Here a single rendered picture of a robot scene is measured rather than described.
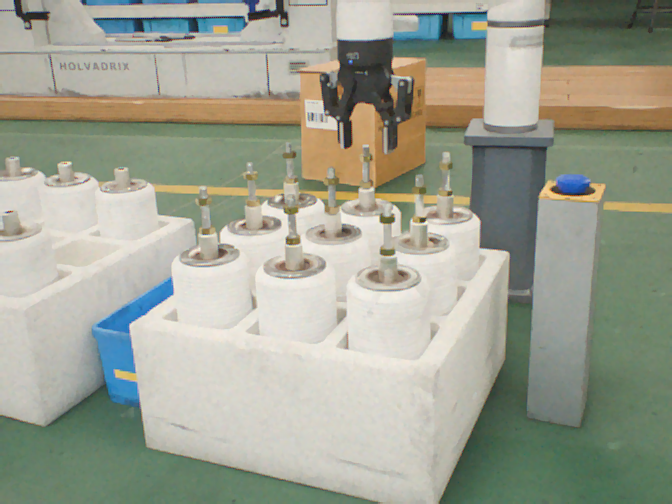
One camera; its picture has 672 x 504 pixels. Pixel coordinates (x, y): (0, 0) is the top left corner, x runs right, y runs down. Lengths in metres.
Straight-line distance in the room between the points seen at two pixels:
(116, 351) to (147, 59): 2.19
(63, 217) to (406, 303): 0.71
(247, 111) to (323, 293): 2.15
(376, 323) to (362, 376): 0.06
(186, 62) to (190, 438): 2.28
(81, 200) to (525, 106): 0.75
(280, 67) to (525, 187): 1.78
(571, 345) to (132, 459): 0.58
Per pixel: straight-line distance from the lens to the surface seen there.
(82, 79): 3.41
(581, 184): 1.01
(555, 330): 1.07
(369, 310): 0.88
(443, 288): 1.00
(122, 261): 1.26
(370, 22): 1.07
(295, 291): 0.92
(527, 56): 1.39
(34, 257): 1.17
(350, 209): 1.15
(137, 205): 1.33
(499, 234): 1.44
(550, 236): 1.02
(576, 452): 1.08
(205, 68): 3.16
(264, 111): 3.02
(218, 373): 0.98
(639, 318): 1.46
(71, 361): 1.21
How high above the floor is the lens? 0.60
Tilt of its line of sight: 21 degrees down
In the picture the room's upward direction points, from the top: 2 degrees counter-clockwise
